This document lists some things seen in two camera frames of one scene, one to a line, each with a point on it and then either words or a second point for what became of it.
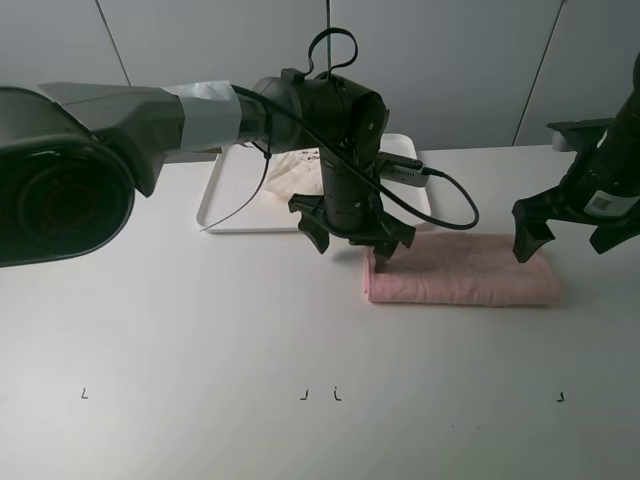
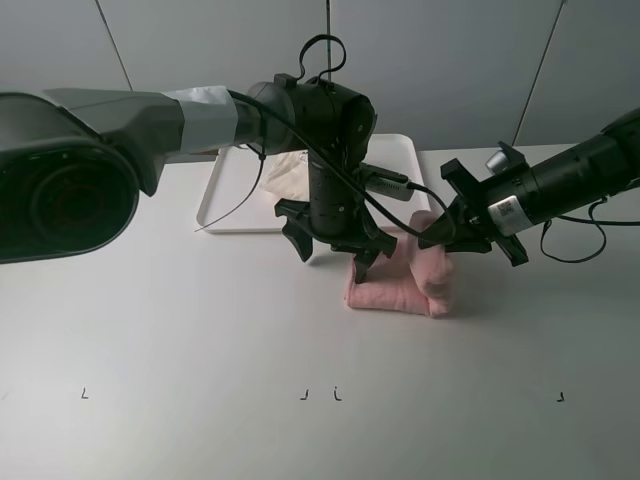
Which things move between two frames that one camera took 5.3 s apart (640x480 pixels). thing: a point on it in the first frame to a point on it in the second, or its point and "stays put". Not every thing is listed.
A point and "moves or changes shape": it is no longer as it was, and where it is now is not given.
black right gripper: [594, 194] to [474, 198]
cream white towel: [295, 173] stays put
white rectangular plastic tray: [239, 199] stays put
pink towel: [465, 268] moves or changes shape
